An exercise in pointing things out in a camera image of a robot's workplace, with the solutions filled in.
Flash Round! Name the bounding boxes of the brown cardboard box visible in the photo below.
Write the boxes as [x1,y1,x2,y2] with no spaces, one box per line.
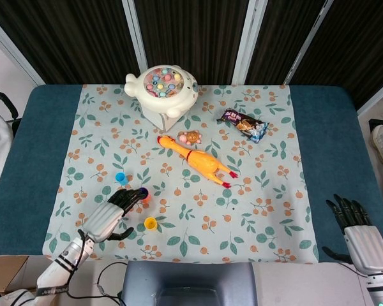
[0,254,61,306]

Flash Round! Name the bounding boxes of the dark snack packet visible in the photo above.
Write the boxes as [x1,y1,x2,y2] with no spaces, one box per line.
[216,108,270,143]

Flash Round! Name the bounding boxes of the dark folding partition screen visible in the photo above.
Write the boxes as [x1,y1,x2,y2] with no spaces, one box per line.
[0,0,383,112]

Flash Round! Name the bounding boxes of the black cable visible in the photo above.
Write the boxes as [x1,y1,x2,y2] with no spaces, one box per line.
[66,229,130,303]

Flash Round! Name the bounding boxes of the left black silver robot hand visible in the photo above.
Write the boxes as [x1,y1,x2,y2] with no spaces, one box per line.
[82,187,147,244]

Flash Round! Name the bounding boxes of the white seal fishing toy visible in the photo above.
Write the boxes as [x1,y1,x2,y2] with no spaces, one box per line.
[124,64,199,117]

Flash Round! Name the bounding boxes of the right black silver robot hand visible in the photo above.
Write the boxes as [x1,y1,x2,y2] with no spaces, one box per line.
[321,193,383,275]

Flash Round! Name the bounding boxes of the black chair base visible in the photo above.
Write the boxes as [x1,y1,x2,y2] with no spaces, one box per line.
[368,118,383,135]

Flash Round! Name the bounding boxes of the floral fruit print tablecloth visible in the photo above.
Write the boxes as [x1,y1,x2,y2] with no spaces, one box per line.
[41,83,320,265]

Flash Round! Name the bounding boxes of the grey robot torso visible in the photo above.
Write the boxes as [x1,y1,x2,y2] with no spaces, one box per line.
[120,260,259,306]

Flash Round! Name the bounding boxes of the black chair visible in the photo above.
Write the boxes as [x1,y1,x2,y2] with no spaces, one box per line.
[0,90,22,135]

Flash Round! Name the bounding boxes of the white cube box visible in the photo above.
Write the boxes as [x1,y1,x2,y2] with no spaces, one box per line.
[142,105,188,132]

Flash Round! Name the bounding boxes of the yellow rubber chicken toy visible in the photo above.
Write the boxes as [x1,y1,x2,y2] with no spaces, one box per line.
[156,135,239,189]

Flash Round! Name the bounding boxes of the small brown turtle toy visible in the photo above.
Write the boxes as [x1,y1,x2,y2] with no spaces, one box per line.
[177,130,202,144]

